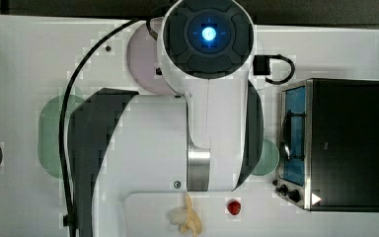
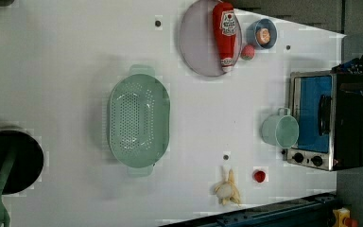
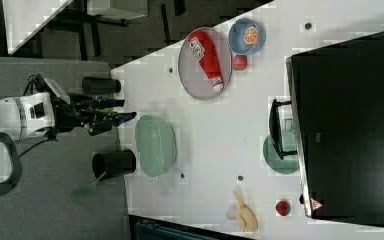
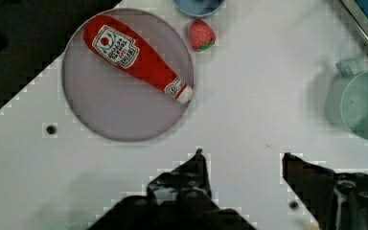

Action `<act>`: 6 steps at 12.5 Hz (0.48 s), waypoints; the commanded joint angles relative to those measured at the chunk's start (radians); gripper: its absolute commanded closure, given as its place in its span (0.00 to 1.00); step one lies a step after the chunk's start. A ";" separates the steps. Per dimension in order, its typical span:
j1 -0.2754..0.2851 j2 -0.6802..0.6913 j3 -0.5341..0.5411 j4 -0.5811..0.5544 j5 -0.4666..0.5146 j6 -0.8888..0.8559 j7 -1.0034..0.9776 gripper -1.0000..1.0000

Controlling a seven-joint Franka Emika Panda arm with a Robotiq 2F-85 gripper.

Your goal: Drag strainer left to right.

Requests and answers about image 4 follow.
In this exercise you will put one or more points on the grey round plate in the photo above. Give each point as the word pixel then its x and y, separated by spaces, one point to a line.
pixel 114 104

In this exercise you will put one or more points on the blue bowl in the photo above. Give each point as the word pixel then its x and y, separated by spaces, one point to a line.
pixel 199 8

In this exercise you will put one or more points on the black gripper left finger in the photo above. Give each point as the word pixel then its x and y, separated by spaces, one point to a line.
pixel 176 200

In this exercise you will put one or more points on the mint green mug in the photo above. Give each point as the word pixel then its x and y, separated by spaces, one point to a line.
pixel 347 100

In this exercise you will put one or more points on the red ketchup bottle toy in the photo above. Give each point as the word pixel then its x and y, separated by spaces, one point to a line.
pixel 119 45

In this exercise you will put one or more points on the red plush strawberry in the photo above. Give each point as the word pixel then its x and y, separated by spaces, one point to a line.
pixel 201 35

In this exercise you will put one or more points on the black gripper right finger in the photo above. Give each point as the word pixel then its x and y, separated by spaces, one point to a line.
pixel 337 200

